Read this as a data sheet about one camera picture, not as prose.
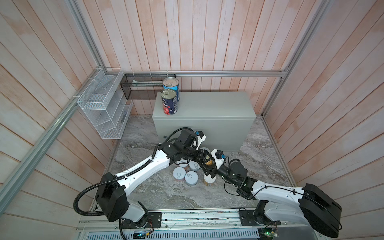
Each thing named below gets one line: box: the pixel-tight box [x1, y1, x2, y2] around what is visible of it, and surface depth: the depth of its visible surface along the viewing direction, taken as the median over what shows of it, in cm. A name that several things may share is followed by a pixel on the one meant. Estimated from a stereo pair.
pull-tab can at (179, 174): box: [172, 166, 186, 182], surface depth 85 cm
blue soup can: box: [162, 77, 180, 102], surface depth 74 cm
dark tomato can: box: [160, 89, 178, 115], surface depth 70 cm
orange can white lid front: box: [203, 174, 216, 187], surface depth 81 cm
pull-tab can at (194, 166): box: [189, 160, 201, 172], surface depth 87 cm
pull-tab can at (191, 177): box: [184, 170, 199, 186], surface depth 84 cm
